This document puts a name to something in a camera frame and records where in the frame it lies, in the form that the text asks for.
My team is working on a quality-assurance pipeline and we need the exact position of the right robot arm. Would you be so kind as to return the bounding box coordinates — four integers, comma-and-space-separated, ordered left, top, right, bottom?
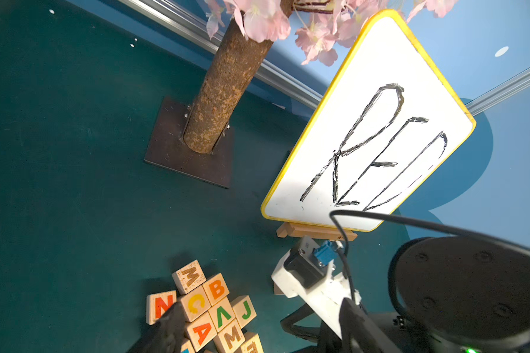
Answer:
272, 210, 530, 352

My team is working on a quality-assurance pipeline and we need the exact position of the wooden block letter B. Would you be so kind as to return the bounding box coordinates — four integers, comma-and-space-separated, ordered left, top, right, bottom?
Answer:
202, 273, 230, 306

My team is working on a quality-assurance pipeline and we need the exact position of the wooden block letter M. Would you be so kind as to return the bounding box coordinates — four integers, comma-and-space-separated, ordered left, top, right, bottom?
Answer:
172, 260, 207, 295

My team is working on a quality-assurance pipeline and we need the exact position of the wooden block letter J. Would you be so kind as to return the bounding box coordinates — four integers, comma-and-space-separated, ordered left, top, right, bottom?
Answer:
231, 295, 257, 328

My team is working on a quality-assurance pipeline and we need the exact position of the whiteboard with RED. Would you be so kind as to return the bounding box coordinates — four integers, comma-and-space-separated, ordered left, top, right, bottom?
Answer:
260, 10, 476, 227

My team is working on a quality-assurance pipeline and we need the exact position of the wooden block letter V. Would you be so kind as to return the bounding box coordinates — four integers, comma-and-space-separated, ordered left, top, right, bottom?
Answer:
208, 297, 235, 332

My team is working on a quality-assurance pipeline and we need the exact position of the wooden block letter C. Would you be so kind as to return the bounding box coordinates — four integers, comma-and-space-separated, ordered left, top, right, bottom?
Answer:
177, 285, 210, 322

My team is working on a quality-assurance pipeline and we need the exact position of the wooden block letter N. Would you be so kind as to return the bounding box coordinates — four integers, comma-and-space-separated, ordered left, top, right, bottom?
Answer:
146, 291, 177, 325

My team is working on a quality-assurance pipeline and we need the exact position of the wooden block letter A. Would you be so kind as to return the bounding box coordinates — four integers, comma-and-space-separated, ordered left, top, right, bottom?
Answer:
185, 313, 217, 352

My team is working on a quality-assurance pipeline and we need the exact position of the pink cherry blossom tree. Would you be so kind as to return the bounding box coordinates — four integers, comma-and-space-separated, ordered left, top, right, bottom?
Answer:
143, 0, 460, 189

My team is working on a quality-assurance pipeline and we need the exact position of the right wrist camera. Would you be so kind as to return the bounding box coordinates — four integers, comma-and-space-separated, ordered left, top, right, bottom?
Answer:
272, 236, 361, 337

